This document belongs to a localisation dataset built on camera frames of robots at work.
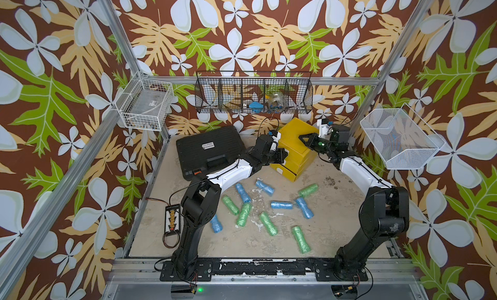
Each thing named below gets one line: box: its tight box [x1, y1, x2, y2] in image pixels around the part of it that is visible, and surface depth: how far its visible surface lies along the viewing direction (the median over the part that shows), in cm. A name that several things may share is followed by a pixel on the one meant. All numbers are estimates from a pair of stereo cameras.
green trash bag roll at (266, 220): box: [258, 210, 279, 236], surface depth 87 cm
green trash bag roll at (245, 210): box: [236, 202, 252, 227], surface depth 89 cm
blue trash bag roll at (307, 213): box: [295, 197, 315, 220], surface depth 91 cm
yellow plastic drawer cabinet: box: [269, 117, 320, 182], surface depth 92 cm
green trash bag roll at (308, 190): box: [298, 183, 319, 198], surface depth 96 cm
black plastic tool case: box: [176, 125, 247, 182], surface depth 108 cm
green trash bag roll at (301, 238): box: [291, 225, 312, 255], surface depth 82 cm
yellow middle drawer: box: [269, 161, 308, 183], surface depth 98 cm
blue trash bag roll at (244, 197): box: [235, 182, 252, 204], surface depth 96 cm
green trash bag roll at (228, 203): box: [221, 194, 240, 216], surface depth 92 cm
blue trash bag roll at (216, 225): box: [209, 214, 224, 234], surface depth 86 cm
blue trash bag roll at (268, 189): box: [255, 179, 276, 197], surface depth 97 cm
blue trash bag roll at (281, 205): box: [270, 201, 294, 210], surface depth 90 cm
